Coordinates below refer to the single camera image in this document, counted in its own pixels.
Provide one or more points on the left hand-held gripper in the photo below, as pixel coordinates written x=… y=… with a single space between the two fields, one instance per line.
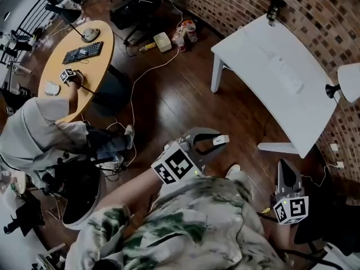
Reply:
x=176 y=162

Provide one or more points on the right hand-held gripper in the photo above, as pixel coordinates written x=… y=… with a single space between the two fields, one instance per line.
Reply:
x=291 y=207

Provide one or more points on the white power strip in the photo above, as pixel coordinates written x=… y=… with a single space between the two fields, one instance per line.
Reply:
x=281 y=66

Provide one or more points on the person's right forearm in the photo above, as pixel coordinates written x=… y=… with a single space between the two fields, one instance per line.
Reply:
x=277 y=235

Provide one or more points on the person's left forearm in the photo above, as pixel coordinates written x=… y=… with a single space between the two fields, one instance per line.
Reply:
x=132 y=190

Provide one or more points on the person's white shoe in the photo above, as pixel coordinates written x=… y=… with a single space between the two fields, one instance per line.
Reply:
x=233 y=170

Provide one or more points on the black swivel chair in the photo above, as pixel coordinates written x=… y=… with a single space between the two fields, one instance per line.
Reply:
x=332 y=224

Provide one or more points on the person's green camouflage shirt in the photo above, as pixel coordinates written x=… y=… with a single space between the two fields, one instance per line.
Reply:
x=182 y=224

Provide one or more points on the white rectangular table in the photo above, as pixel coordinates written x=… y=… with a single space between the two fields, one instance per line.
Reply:
x=281 y=74

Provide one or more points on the white shade table lamp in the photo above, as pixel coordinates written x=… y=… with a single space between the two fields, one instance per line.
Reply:
x=348 y=80

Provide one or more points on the beige plastic box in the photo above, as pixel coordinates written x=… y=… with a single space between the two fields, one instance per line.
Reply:
x=163 y=41

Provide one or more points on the clear plastic bottles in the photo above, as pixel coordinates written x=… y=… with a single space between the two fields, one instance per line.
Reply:
x=187 y=32

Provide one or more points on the yellow bottle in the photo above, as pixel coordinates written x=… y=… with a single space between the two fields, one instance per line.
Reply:
x=147 y=47

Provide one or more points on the round wooden table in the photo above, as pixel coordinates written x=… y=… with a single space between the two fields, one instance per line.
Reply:
x=90 y=69

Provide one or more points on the black device on table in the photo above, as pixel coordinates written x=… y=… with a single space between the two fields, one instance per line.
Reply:
x=275 y=10

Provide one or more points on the black office chair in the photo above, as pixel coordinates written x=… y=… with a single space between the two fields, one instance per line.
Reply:
x=135 y=13

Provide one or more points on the black keyboard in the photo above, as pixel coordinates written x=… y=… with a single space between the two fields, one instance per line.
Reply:
x=83 y=52

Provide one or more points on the grey desk lamp base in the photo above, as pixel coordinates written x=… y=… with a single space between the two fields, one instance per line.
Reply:
x=90 y=35

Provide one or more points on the white flat gadget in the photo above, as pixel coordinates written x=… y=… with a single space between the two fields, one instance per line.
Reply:
x=53 y=88

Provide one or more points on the black metal railing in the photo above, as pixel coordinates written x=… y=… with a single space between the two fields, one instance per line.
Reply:
x=33 y=10

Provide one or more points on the white wall socket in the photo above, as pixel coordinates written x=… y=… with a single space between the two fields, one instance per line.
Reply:
x=333 y=147
x=340 y=164

